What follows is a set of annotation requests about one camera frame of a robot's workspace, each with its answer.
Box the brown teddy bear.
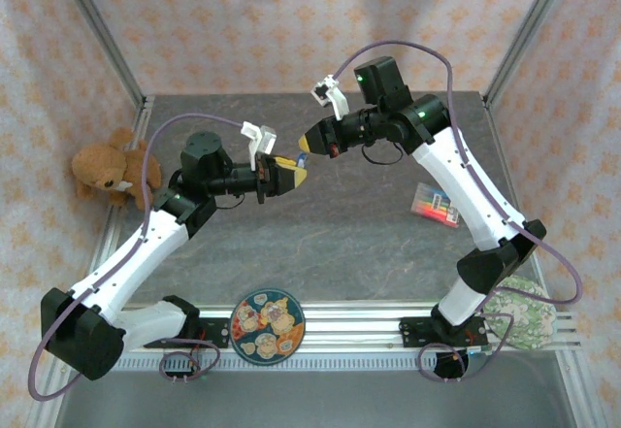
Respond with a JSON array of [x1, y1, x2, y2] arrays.
[[71, 126, 163, 212]]

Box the pack of coloured markers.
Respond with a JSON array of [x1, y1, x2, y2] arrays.
[[409, 181, 462, 229]]

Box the round cartoon coaster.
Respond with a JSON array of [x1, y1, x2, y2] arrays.
[[229, 287, 307, 366]]

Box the grey metal panel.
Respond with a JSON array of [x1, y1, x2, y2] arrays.
[[55, 367, 576, 428]]

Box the green patterned round plate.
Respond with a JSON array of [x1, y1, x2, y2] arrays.
[[479, 275, 558, 351]]

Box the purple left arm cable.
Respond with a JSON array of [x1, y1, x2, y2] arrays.
[[27, 113, 251, 403]]

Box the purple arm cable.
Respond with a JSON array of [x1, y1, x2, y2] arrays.
[[333, 39, 584, 383], [27, 113, 251, 403]]

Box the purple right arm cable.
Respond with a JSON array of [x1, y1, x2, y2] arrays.
[[333, 39, 584, 383]]

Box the aluminium frame post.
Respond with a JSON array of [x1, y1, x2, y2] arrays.
[[50, 0, 147, 109], [484, 0, 576, 104]]

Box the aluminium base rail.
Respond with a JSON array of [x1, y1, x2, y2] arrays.
[[120, 301, 583, 351]]

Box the grey perforated cable duct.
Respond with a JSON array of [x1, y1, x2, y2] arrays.
[[114, 354, 486, 372]]

